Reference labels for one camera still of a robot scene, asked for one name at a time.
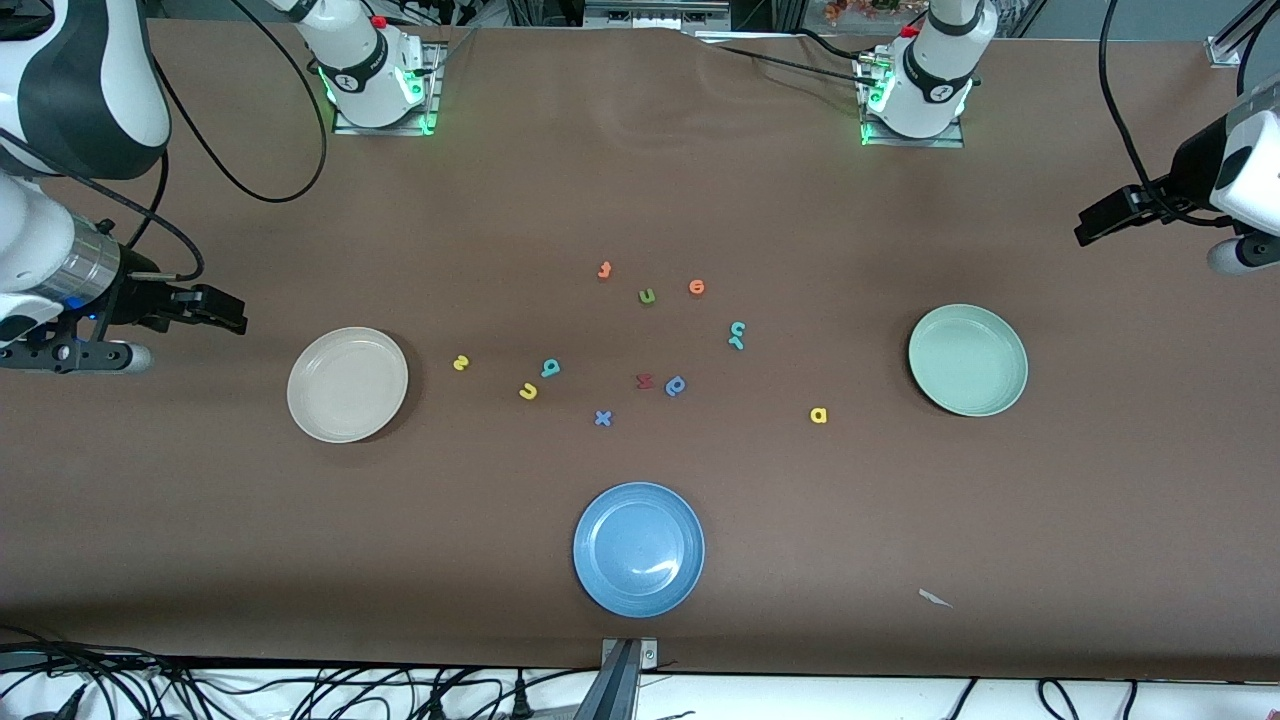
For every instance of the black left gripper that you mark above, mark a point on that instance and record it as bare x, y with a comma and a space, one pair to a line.
1187, 172

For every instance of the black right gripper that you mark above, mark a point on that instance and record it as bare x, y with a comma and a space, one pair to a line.
141, 300

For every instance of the beige round plate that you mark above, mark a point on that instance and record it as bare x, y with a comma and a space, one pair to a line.
347, 385

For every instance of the green round plate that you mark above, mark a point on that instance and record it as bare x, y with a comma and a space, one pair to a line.
968, 360

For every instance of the orange artificial flowers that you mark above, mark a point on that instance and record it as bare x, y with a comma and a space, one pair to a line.
862, 8

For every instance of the small white paper scrap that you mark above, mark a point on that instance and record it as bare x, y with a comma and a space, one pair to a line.
935, 598

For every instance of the blue foam letter p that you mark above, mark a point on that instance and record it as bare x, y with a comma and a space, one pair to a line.
676, 386

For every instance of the blue round plate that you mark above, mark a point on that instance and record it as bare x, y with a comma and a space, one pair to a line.
639, 550

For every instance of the aluminium profile bar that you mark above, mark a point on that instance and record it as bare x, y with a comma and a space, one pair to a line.
655, 14

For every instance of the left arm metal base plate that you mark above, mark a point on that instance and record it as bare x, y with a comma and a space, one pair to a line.
950, 142

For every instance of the aluminium frame post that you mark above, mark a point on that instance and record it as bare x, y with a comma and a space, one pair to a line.
1235, 38

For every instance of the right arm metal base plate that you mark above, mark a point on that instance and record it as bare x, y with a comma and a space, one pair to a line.
432, 100

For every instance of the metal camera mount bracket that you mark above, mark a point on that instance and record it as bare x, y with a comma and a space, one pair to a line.
622, 670

